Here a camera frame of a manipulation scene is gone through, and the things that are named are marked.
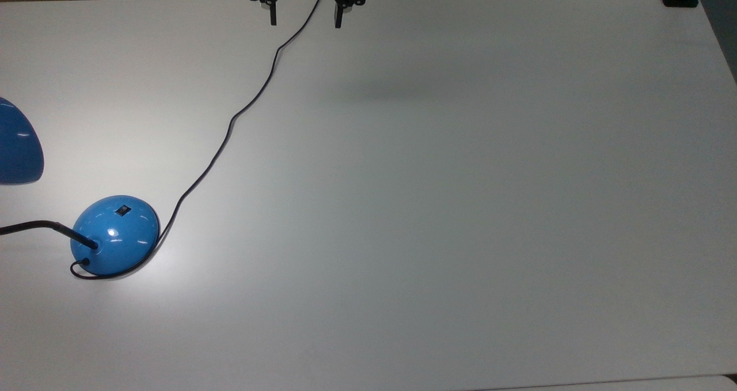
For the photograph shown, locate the blue gooseneck desk lamp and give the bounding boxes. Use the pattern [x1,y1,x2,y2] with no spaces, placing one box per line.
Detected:
[0,96,161,278]

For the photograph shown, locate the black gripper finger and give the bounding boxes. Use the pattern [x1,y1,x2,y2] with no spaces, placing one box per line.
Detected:
[247,0,287,26]
[322,0,368,29]

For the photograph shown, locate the black lamp power cable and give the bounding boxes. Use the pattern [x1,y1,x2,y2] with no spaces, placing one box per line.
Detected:
[70,0,324,280]

